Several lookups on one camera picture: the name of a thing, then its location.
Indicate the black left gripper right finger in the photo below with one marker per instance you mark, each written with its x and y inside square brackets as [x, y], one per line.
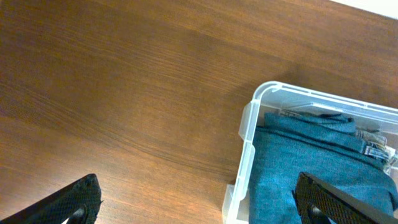
[319, 202]

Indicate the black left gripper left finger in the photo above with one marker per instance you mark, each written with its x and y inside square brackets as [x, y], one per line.
[78, 202]

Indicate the dark blue jeans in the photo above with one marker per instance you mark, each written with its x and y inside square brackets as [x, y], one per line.
[324, 146]

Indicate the light blue jeans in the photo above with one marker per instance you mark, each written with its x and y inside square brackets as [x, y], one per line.
[377, 148]

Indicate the clear plastic storage bin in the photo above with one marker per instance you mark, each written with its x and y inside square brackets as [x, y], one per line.
[273, 97]

